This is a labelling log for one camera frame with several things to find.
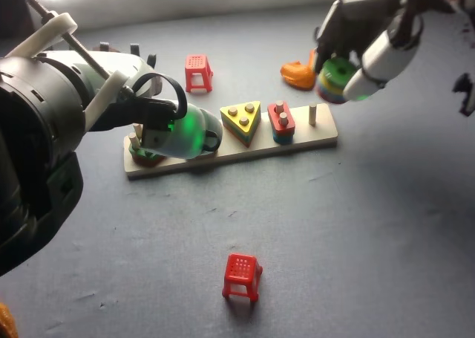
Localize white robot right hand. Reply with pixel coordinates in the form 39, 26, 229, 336
313, 0, 426, 103

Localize grey table cloth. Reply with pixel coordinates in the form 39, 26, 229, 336
0, 3, 475, 338

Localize orange toy chicken leg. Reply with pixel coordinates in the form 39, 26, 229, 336
280, 48, 320, 91

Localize white fabric backdrop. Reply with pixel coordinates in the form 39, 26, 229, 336
22, 0, 346, 30

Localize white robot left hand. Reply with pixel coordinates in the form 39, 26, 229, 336
36, 42, 224, 160

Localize green cross block stack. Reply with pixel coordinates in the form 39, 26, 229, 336
128, 124, 168, 168

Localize wooden peg board base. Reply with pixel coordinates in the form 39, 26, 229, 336
123, 103, 339, 181

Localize round colour rings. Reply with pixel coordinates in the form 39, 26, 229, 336
315, 56, 359, 105

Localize small orange toy piece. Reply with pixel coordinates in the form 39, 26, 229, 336
0, 302, 19, 338

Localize red toy stool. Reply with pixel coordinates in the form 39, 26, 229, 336
221, 253, 263, 302
184, 53, 214, 94

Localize red oblong block stack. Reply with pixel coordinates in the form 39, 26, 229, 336
266, 100, 297, 146

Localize yellow triangle block stack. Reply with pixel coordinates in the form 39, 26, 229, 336
219, 100, 262, 149

